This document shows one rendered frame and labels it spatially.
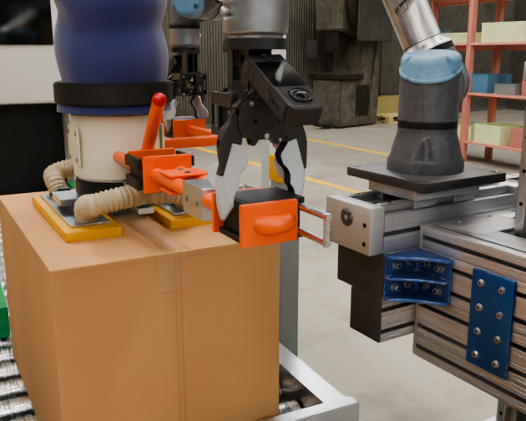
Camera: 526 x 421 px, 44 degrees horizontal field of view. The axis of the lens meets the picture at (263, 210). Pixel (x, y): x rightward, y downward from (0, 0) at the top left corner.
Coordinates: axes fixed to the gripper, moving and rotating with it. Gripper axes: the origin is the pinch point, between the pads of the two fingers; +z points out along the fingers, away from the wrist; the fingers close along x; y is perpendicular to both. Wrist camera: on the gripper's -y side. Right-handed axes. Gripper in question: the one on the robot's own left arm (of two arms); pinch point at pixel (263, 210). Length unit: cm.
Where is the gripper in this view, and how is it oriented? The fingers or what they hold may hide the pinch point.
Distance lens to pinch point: 78.0
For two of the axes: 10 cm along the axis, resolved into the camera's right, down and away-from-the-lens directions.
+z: -0.1, 9.7, 2.3
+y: -4.7, -2.1, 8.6
